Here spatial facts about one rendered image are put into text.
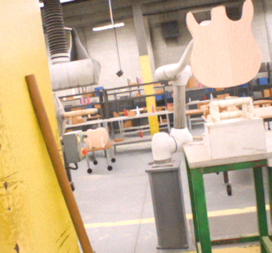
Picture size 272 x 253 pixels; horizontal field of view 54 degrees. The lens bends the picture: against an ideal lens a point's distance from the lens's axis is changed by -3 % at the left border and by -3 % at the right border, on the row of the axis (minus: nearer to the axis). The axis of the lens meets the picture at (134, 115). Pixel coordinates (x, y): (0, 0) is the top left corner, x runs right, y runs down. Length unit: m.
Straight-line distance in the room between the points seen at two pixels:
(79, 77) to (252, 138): 0.93
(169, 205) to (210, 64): 1.33
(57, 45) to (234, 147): 1.06
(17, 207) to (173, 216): 1.95
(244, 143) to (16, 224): 1.13
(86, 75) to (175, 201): 1.33
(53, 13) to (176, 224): 1.83
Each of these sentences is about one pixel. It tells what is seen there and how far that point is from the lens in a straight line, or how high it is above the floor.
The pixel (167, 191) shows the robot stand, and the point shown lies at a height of 0.50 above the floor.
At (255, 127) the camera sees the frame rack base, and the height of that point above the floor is 1.06.
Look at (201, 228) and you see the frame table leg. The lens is 1.54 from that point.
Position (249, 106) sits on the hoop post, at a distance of 1.42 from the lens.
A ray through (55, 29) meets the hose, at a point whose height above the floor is 1.72.
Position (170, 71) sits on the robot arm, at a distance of 2.09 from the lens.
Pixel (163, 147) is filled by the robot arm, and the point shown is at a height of 0.86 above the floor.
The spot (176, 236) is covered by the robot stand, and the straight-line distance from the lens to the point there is 2.48.
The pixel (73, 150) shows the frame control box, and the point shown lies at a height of 1.01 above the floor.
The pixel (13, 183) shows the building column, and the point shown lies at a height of 1.16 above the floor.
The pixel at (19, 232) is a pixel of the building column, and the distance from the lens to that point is 0.55.
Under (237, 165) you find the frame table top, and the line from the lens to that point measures 1.46.
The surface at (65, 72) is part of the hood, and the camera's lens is 1.51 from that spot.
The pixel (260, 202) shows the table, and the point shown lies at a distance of 2.09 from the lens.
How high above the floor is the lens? 1.28
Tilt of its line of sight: 3 degrees down
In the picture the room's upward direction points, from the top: 8 degrees counter-clockwise
